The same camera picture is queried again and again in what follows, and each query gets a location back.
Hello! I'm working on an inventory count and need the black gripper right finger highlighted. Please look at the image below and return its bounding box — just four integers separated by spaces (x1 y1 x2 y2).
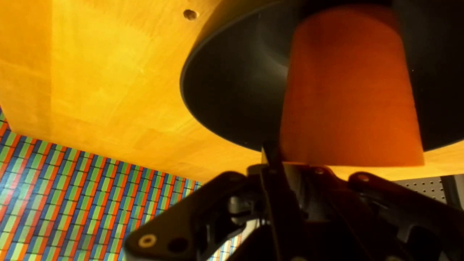
309 164 464 261

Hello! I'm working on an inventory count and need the grey perforated panel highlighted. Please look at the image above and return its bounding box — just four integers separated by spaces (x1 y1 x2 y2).
394 176 458 206

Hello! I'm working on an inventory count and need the orange plastic cup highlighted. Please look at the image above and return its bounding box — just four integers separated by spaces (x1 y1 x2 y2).
278 5 426 168

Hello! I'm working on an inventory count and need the black bowl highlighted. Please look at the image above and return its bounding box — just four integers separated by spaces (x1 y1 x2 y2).
178 0 464 152

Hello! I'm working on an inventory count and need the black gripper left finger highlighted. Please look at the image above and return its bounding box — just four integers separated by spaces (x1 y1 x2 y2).
123 142 291 261

